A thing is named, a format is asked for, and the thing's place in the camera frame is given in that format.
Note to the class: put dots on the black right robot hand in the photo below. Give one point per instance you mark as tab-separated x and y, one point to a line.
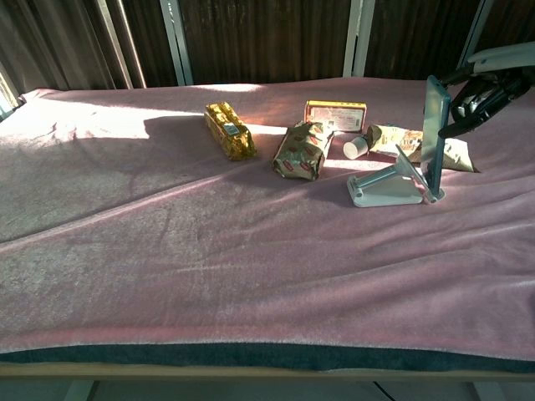
480	102

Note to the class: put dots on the black smartphone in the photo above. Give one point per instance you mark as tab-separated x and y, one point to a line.
434	133

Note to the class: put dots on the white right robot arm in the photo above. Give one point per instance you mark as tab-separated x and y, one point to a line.
505	56

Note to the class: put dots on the white folding phone stand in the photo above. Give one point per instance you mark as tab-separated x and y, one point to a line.
386	188

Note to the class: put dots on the crumpled beige snack bag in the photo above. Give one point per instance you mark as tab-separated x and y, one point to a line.
401	142

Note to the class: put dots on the small white cup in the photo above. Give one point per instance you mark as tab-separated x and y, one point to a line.
355	147

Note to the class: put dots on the orange rectangular snack box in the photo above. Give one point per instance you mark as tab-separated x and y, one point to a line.
336	115

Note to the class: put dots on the green foil snack bag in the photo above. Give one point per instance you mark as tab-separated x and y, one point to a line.
303	150

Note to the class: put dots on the yellow gold snack pack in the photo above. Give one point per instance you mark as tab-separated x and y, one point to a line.
230	130

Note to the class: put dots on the pink fleece blanket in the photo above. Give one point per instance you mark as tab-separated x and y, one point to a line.
209	250

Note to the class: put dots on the dark teal under cloth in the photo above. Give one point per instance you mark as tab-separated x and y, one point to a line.
251	355

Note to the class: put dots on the white metal frame post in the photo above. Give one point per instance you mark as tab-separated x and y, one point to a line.
119	42
177	42
358	37
474	29

